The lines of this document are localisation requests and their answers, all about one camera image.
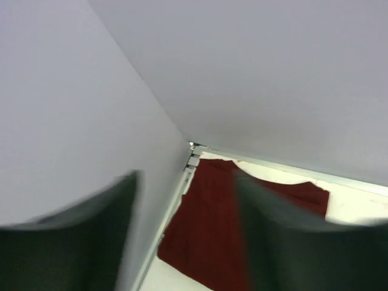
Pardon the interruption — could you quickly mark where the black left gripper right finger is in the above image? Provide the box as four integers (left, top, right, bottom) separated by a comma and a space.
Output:
235, 172, 387, 290

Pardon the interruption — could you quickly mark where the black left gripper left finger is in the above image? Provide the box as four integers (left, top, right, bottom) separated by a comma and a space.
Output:
1, 170, 141, 291

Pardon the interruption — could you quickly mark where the dark red t-shirt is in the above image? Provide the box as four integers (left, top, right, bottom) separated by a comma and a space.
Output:
156, 158, 330, 291

